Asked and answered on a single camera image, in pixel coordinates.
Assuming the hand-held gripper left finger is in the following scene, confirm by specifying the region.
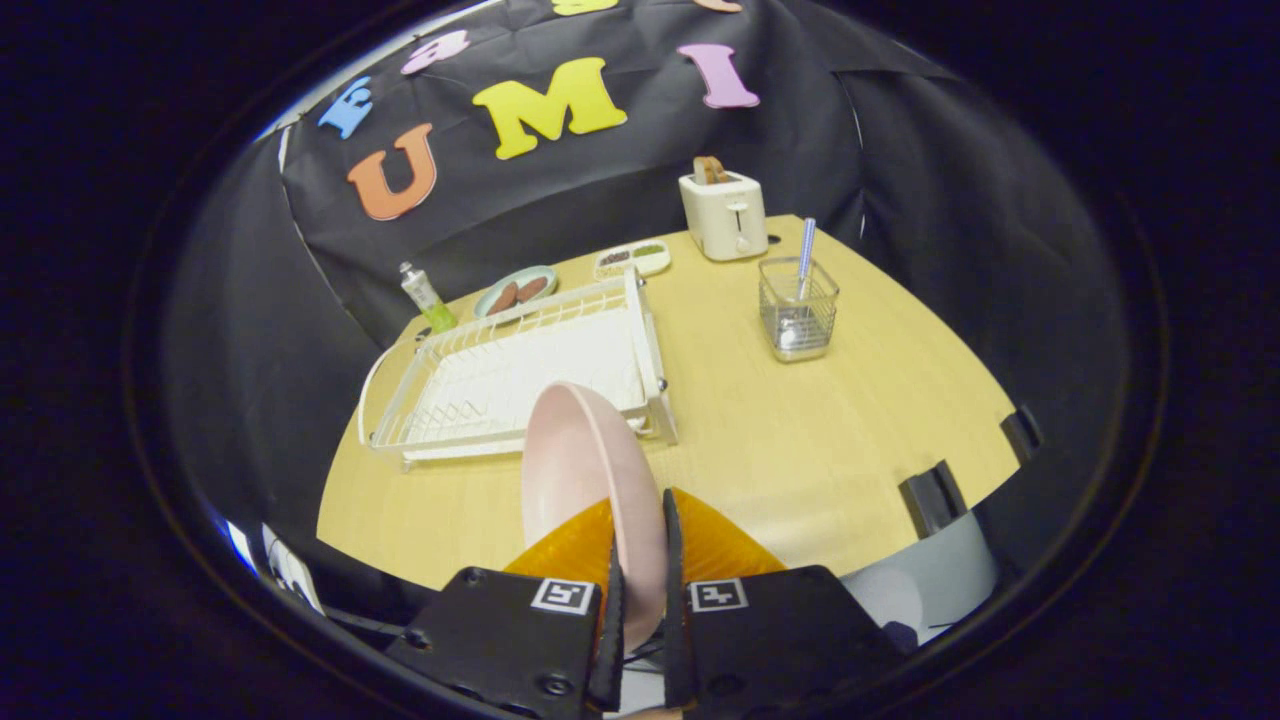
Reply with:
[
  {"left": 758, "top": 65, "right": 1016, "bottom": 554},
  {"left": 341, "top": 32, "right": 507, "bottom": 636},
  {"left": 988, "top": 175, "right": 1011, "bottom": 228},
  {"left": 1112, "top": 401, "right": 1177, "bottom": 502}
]
[{"left": 385, "top": 498, "right": 627, "bottom": 717}]

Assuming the white divided condiment dish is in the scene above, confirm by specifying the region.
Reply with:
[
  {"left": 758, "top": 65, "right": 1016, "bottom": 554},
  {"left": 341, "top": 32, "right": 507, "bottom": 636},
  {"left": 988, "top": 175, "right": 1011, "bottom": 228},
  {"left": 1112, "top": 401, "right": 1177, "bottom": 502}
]
[{"left": 593, "top": 240, "right": 673, "bottom": 282}]

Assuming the clear wire basket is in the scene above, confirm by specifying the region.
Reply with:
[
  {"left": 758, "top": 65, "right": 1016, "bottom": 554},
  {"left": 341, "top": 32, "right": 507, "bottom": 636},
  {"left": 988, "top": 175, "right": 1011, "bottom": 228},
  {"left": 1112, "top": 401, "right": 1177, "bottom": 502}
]
[{"left": 757, "top": 256, "right": 840, "bottom": 363}]

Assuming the light blue small plate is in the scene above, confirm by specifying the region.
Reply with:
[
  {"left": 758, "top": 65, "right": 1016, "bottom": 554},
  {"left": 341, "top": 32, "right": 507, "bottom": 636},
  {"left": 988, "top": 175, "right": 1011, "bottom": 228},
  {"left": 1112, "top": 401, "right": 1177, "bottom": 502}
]
[{"left": 473, "top": 265, "right": 559, "bottom": 320}]

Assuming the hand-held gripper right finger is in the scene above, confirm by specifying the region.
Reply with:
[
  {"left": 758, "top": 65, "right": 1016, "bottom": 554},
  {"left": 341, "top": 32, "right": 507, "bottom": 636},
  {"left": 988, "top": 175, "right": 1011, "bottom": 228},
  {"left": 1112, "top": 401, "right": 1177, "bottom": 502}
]
[{"left": 661, "top": 487, "right": 903, "bottom": 720}]

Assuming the pink plate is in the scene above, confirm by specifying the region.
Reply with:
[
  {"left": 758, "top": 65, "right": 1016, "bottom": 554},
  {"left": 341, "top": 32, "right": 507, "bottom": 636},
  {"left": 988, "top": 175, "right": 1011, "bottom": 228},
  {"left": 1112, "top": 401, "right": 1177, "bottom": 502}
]
[{"left": 520, "top": 381, "right": 669, "bottom": 651}]

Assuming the cream toaster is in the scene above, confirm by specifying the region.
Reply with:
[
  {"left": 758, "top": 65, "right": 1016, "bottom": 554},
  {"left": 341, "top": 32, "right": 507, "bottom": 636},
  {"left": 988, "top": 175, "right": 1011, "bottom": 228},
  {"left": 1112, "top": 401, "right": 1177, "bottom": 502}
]
[{"left": 678, "top": 170, "right": 770, "bottom": 263}]

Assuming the black backdrop cloth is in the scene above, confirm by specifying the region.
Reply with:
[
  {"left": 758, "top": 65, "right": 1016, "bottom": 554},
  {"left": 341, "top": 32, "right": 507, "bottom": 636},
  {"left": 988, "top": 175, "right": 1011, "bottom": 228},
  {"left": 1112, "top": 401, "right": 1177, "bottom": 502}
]
[{"left": 165, "top": 0, "right": 1131, "bottom": 601}]

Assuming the black table bracket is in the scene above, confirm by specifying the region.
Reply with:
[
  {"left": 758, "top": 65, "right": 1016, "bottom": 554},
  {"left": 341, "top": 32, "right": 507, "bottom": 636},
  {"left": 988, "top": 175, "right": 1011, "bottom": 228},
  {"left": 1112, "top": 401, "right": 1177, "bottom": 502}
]
[
  {"left": 1000, "top": 404, "right": 1045, "bottom": 467},
  {"left": 898, "top": 460, "right": 970, "bottom": 542}
]

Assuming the green tube with white cap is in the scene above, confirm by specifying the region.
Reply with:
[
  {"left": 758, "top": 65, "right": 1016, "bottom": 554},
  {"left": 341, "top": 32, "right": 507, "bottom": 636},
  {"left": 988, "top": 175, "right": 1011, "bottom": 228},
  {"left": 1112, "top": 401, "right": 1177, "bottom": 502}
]
[{"left": 399, "top": 262, "right": 459, "bottom": 334}]

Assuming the blue checked handle spoon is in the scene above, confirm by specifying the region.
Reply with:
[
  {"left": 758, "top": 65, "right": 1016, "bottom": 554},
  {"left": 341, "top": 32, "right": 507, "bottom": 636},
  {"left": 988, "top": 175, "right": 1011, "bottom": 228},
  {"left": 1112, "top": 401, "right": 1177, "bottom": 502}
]
[{"left": 778, "top": 218, "right": 818, "bottom": 351}]

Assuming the white wire dish rack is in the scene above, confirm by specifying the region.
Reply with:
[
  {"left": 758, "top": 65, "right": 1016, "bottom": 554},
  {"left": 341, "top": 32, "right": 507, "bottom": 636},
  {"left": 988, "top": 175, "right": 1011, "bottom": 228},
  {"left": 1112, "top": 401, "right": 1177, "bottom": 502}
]
[{"left": 357, "top": 265, "right": 680, "bottom": 471}]

